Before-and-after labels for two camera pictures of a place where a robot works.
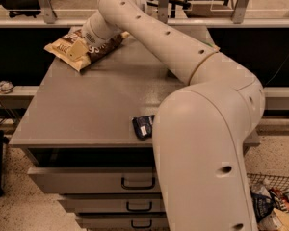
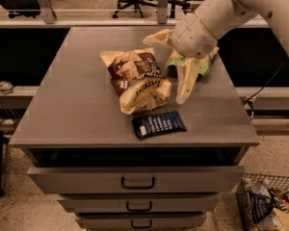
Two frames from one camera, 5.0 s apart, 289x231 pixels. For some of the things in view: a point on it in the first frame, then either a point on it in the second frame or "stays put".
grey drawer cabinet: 81,143 stays put
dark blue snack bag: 261,205 stays put
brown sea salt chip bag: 61,48 → 136,77
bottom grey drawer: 124,220 stays put
